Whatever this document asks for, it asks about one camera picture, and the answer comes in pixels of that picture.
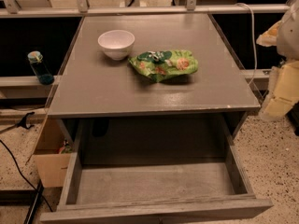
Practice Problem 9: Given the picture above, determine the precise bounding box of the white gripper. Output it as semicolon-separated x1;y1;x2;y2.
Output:
256;0;299;120

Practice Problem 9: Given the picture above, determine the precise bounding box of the green rice chip bag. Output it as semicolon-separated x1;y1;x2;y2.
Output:
128;49;199;83

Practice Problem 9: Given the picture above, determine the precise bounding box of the open grey top drawer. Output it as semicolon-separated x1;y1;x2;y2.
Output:
40;114;273;224

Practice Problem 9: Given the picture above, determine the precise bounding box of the grey cabinet with top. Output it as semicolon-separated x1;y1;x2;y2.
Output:
49;14;259;166

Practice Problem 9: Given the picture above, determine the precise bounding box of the white bowl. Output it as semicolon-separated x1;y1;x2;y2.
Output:
98;30;135;61

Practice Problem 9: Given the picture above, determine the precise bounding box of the colourful item in box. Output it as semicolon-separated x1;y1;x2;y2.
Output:
58;140;72;154

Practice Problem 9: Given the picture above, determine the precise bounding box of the blue water bottle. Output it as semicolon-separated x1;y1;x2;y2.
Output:
27;50;54;85

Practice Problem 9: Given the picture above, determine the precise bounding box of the cardboard box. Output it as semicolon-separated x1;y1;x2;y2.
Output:
33;119;71;188

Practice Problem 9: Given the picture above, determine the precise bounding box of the black clamp on floor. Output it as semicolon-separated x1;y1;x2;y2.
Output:
0;112;35;134

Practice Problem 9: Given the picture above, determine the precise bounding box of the white cable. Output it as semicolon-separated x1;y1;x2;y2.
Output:
235;2;259;86

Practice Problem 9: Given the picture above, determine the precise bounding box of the black cable on floor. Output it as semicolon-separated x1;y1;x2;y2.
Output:
0;139;54;213

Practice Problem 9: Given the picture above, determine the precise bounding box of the metal rail frame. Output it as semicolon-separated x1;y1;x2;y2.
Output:
0;0;295;17

